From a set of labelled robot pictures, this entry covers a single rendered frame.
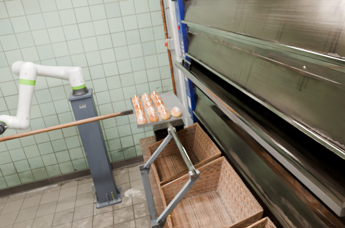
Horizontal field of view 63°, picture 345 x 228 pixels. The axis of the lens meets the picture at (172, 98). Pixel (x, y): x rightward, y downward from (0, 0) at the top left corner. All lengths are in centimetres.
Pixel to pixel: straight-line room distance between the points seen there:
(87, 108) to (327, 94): 212
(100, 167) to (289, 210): 199
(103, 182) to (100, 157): 28
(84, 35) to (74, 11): 25
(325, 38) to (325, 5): 10
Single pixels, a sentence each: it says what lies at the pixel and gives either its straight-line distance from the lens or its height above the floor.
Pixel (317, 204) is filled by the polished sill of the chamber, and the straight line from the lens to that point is 121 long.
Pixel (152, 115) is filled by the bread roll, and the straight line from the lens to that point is 185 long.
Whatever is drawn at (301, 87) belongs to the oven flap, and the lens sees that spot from 110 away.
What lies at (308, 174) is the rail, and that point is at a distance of 90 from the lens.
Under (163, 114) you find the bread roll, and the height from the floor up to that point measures 122.
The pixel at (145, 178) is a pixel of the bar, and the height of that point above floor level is 88.
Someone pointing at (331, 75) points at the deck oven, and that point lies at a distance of 95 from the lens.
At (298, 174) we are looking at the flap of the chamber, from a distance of 94.
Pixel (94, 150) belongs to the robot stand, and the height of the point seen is 64.
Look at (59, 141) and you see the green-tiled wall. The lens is 356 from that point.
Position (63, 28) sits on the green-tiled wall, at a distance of 319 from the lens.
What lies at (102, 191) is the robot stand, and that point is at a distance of 312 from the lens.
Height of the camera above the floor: 195
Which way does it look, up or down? 20 degrees down
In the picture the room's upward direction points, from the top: 9 degrees counter-clockwise
